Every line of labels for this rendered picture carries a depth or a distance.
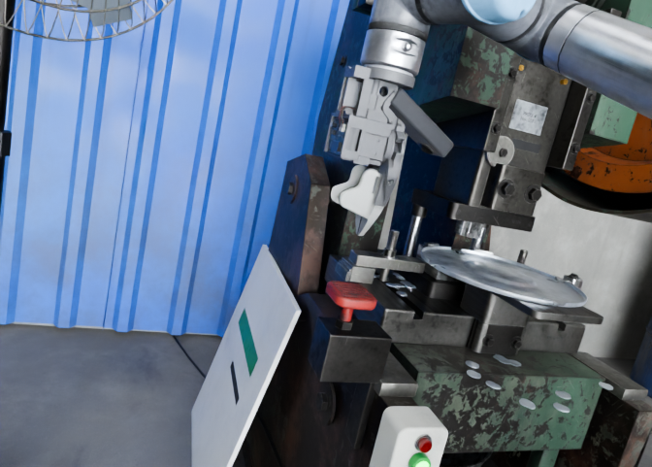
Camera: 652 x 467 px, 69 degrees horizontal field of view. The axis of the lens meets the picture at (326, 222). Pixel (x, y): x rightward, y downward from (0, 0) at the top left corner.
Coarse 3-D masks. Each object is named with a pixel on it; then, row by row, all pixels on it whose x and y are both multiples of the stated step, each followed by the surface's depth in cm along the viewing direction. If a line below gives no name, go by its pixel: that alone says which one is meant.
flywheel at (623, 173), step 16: (640, 128) 104; (640, 144) 103; (576, 160) 114; (592, 160) 110; (608, 160) 108; (624, 160) 106; (640, 160) 103; (576, 176) 114; (592, 176) 110; (608, 176) 106; (624, 176) 102; (640, 176) 99; (624, 192) 102; (640, 192) 98
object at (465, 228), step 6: (462, 222) 95; (468, 222) 95; (474, 222) 94; (456, 228) 97; (462, 228) 95; (468, 228) 95; (474, 228) 95; (480, 228) 95; (462, 234) 95; (468, 234) 95; (474, 234) 95; (480, 234) 96
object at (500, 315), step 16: (480, 288) 83; (464, 304) 87; (480, 304) 83; (496, 304) 81; (512, 304) 73; (528, 304) 71; (480, 320) 82; (496, 320) 82; (512, 320) 83; (560, 320) 70; (576, 320) 71; (592, 320) 72; (480, 336) 82; (496, 336) 83; (512, 336) 84; (480, 352) 83; (496, 352) 84; (512, 352) 85
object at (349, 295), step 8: (328, 288) 66; (336, 288) 65; (344, 288) 66; (352, 288) 66; (360, 288) 68; (336, 296) 63; (344, 296) 63; (352, 296) 63; (360, 296) 64; (368, 296) 65; (344, 304) 63; (352, 304) 63; (360, 304) 63; (368, 304) 63; (344, 312) 66; (344, 320) 66
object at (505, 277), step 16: (432, 256) 89; (448, 256) 92; (464, 256) 95; (480, 256) 99; (496, 256) 100; (448, 272) 78; (464, 272) 82; (480, 272) 83; (496, 272) 84; (512, 272) 88; (528, 272) 94; (544, 272) 94; (496, 288) 73; (512, 288) 78; (528, 288) 80; (544, 288) 83; (560, 288) 85; (576, 288) 86; (544, 304) 73; (560, 304) 74; (576, 304) 75
